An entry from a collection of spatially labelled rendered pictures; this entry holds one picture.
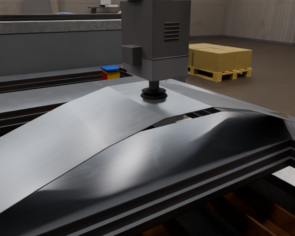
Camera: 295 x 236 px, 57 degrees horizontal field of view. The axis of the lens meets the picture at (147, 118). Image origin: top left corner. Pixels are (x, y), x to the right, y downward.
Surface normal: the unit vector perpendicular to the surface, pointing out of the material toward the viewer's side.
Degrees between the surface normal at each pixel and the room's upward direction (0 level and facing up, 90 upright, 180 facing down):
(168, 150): 0
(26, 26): 90
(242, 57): 90
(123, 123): 13
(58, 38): 90
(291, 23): 90
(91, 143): 19
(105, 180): 0
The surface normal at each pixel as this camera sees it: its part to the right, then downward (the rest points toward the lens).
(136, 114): -0.20, -0.86
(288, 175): 0.00, -0.93
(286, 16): -0.91, 0.15
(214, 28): 0.41, 0.33
